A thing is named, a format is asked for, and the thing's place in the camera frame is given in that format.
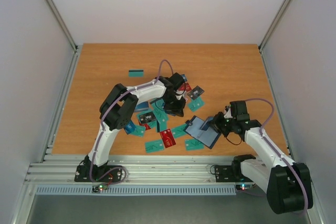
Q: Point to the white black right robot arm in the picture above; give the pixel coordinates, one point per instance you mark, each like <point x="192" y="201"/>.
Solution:
<point x="286" y="183"/>

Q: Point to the grey slotted cable duct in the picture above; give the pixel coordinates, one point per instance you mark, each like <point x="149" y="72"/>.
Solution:
<point x="138" y="190"/>

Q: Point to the teal Aion card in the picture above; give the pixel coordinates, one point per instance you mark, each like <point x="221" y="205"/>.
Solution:
<point x="196" y="104"/>

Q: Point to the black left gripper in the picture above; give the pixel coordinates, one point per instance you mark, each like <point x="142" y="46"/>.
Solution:
<point x="178" y="111"/>

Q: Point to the aluminium frame post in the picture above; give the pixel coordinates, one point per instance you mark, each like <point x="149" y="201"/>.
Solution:
<point x="279" y="15"/>
<point x="51" y="4"/>

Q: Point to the black vip card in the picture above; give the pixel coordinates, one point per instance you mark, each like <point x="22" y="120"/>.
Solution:
<point x="195" y="92"/>
<point x="147" y="117"/>

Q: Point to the teal card with magnetic stripe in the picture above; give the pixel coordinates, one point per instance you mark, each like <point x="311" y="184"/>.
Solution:
<point x="134" y="73"/>

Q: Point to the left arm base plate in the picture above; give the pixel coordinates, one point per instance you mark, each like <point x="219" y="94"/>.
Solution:
<point x="103" y="174"/>

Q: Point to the teal vip card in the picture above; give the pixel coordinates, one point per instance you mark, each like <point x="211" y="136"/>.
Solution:
<point x="178" y="131"/>
<point x="154" y="146"/>
<point x="192" y="145"/>

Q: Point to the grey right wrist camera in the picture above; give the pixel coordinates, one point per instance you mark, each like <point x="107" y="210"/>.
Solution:
<point x="227" y="112"/>

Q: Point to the red card centre front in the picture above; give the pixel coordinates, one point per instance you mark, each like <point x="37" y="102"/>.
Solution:
<point x="167" y="138"/>

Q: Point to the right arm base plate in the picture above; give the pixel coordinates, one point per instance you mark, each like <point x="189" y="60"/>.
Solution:
<point x="228" y="174"/>

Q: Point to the aluminium frame post left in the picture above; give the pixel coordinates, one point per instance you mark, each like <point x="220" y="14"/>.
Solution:
<point x="51" y="4"/>

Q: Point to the teal VIP card front right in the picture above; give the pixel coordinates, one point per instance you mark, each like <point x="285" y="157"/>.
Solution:
<point x="192" y="145"/>

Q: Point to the dark blue card holder wallet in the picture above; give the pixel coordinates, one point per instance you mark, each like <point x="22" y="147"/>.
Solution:
<point x="202" y="131"/>

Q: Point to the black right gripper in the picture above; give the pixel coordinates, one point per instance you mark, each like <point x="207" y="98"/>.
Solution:
<point x="218" y="124"/>

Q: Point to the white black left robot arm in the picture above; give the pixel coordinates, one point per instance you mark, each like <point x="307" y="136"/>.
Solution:
<point x="116" y="112"/>

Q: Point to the aluminium frame post right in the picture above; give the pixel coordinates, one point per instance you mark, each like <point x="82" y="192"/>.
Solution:
<point x="279" y="15"/>

